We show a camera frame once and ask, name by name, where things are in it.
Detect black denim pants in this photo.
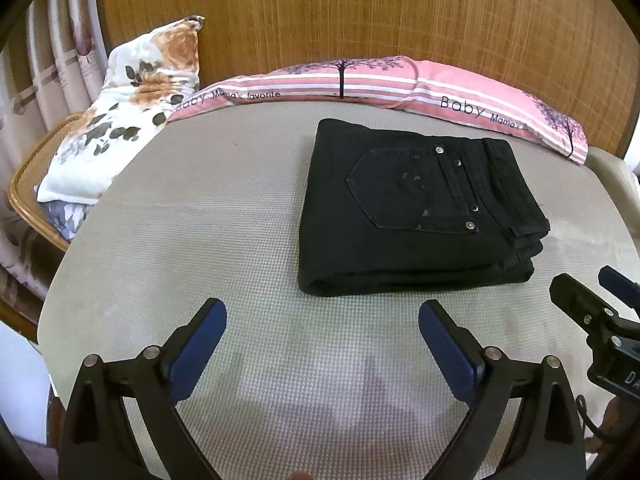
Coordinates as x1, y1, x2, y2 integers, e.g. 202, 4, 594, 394
298, 118, 550, 297

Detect beige cushion at bedside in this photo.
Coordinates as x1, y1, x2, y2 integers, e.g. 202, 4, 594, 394
586, 148, 639, 224

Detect grey patterned cloth under pillow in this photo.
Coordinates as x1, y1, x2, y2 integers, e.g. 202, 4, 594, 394
39, 200, 92, 242

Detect wicker rattan chair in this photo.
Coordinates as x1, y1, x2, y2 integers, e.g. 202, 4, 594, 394
8, 113, 82, 252

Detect beige textured mattress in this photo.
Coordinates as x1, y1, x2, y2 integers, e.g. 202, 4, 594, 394
38, 102, 639, 479

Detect wooden bamboo headboard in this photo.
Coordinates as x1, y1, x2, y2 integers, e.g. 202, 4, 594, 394
98, 0, 639, 155

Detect pink striped baby pillow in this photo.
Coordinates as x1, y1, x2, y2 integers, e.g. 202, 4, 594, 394
169, 55, 589, 165

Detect white floral pillow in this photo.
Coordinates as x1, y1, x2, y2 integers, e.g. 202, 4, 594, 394
37, 15, 205, 205

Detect beige patterned curtain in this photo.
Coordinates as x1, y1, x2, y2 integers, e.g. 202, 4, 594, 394
1, 0, 105, 300

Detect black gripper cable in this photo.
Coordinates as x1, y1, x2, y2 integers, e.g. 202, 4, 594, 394
574, 393, 614, 443

